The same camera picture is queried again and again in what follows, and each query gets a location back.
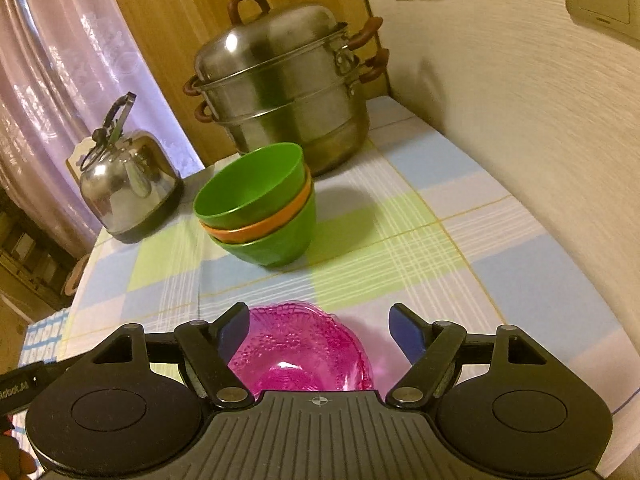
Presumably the round wooden object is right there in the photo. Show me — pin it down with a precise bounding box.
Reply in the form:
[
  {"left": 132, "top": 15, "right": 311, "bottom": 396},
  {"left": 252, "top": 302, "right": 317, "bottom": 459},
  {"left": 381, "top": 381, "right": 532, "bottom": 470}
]
[{"left": 61, "top": 254, "right": 92, "bottom": 297}]

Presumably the stainless steel steamer pot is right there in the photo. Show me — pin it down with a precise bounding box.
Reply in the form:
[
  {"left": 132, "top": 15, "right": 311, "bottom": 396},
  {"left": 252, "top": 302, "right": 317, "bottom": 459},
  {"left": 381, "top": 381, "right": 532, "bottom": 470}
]
[{"left": 182, "top": 0, "right": 391, "bottom": 177}]

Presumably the orange plastic bowl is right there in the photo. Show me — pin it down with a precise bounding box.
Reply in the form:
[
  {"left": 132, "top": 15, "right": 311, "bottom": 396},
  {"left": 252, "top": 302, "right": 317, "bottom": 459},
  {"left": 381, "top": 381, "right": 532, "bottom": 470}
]
[{"left": 201, "top": 170, "right": 313, "bottom": 244}]

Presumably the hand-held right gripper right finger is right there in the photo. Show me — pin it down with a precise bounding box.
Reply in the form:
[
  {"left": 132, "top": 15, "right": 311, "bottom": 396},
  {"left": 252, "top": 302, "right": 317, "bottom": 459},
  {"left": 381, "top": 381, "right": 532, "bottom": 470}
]
[{"left": 387, "top": 302, "right": 551, "bottom": 408}]

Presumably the wooden panel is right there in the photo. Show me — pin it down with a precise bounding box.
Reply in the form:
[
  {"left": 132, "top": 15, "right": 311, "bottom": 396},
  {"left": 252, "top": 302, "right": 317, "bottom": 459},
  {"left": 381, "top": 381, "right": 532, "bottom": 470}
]
[{"left": 100, "top": 0, "right": 391, "bottom": 171}]

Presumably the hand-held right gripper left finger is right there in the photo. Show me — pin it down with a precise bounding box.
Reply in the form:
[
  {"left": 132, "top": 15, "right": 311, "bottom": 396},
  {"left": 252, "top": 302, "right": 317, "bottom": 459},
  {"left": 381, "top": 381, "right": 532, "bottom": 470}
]
[{"left": 92, "top": 302, "right": 256, "bottom": 408}]

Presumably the sheer pink curtain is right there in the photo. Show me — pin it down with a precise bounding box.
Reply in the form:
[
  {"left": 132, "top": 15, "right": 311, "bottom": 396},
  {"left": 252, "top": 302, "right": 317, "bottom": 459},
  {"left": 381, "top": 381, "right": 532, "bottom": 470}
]
[{"left": 0, "top": 0, "right": 203, "bottom": 261}]

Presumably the green plastic bowl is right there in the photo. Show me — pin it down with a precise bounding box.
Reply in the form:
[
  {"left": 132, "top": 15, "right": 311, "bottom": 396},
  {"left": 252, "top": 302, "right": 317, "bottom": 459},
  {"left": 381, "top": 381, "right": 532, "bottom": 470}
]
[
  {"left": 210, "top": 190, "right": 317, "bottom": 268},
  {"left": 193, "top": 142, "right": 307, "bottom": 231}
]

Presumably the stainless steel kettle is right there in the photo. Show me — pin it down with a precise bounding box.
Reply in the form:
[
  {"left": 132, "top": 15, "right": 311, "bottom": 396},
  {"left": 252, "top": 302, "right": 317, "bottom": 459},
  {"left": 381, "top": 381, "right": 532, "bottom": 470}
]
[{"left": 65, "top": 92, "right": 186, "bottom": 245}]

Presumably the dark storage shelf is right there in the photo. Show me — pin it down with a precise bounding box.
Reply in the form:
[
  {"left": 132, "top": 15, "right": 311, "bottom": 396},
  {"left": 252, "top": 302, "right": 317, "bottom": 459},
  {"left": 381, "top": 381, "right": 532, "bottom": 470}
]
[{"left": 0, "top": 190, "right": 71, "bottom": 311}]

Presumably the checked tablecloth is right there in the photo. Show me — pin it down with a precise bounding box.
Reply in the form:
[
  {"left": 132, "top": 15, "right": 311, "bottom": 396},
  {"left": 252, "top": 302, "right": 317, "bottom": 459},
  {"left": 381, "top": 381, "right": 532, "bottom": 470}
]
[{"left": 10, "top": 95, "right": 621, "bottom": 480}]

